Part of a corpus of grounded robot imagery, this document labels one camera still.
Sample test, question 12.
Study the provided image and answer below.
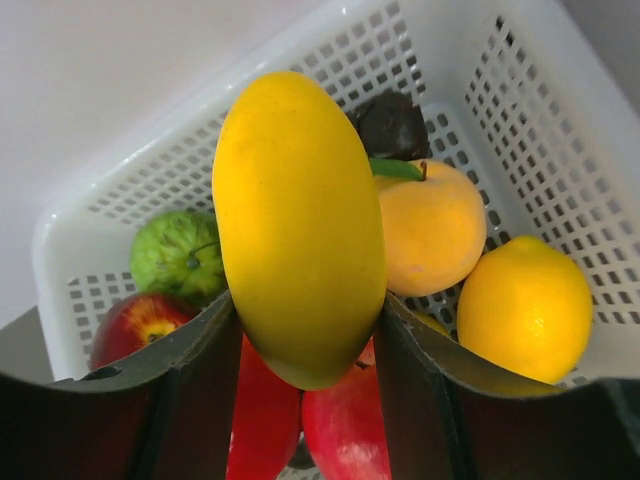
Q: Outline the dark purple fruit front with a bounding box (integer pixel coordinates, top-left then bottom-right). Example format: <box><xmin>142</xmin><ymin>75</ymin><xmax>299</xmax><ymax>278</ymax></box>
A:
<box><xmin>287</xmin><ymin>433</ymin><xmax>315</xmax><ymax>470</ymax></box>

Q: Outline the red fruit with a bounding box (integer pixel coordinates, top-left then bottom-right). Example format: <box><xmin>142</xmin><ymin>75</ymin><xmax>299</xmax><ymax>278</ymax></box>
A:
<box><xmin>301</xmin><ymin>342</ymin><xmax>392</xmax><ymax>480</ymax></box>
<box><xmin>226</xmin><ymin>338</ymin><xmax>301</xmax><ymax>480</ymax></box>

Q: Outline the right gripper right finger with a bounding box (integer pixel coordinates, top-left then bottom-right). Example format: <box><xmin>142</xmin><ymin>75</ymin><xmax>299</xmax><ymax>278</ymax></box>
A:
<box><xmin>374</xmin><ymin>296</ymin><xmax>639</xmax><ymax>479</ymax></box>

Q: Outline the pink peach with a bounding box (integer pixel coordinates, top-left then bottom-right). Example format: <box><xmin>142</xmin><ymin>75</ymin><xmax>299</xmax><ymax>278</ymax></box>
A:
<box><xmin>369</xmin><ymin>157</ymin><xmax>487</xmax><ymax>297</ymax></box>

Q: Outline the yellow lemon middle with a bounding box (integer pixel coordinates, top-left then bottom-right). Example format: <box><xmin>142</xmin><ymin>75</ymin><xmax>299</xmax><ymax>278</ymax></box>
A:
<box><xmin>413</xmin><ymin>311</ymin><xmax>450</xmax><ymax>338</ymax></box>

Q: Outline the yellow lemon right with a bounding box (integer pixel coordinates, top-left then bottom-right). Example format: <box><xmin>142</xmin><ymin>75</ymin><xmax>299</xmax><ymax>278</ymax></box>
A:
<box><xmin>456</xmin><ymin>236</ymin><xmax>593</xmax><ymax>384</ymax></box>

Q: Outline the yellow lemon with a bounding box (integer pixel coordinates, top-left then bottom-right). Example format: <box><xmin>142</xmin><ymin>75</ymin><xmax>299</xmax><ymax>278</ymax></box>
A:
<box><xmin>456</xmin><ymin>236</ymin><xmax>593</xmax><ymax>384</ymax></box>
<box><xmin>413</xmin><ymin>311</ymin><xmax>450</xmax><ymax>338</ymax></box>

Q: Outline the dark purple fruit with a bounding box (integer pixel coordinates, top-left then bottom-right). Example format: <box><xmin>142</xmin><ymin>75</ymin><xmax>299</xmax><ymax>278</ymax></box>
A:
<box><xmin>287</xmin><ymin>433</ymin><xmax>315</xmax><ymax>470</ymax></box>
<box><xmin>347</xmin><ymin>90</ymin><xmax>430</xmax><ymax>161</ymax></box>

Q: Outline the green striped fruit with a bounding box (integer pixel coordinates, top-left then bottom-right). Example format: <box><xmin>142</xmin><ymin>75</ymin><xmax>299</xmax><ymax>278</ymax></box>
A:
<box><xmin>130</xmin><ymin>211</ymin><xmax>227</xmax><ymax>308</ymax></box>

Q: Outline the dark purple fruit back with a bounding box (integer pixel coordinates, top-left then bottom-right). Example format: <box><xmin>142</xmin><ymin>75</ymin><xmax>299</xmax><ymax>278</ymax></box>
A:
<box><xmin>347</xmin><ymin>90</ymin><xmax>430</xmax><ymax>161</ymax></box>

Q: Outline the yellow fruit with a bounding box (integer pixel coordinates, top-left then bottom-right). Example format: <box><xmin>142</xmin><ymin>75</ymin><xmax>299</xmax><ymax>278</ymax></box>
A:
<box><xmin>212</xmin><ymin>71</ymin><xmax>387</xmax><ymax>390</ymax></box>

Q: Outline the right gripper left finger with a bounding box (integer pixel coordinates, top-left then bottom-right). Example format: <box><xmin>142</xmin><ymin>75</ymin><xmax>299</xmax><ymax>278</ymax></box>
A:
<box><xmin>1</xmin><ymin>293</ymin><xmax>242</xmax><ymax>479</ymax></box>

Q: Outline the red apple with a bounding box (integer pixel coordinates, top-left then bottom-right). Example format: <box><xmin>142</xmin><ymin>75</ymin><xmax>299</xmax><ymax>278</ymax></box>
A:
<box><xmin>89</xmin><ymin>292</ymin><xmax>200</xmax><ymax>370</ymax></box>

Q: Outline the white perforated plastic basket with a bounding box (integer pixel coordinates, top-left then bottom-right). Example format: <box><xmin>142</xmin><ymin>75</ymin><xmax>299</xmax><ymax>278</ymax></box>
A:
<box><xmin>33</xmin><ymin>1</ymin><xmax>639</xmax><ymax>390</ymax></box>

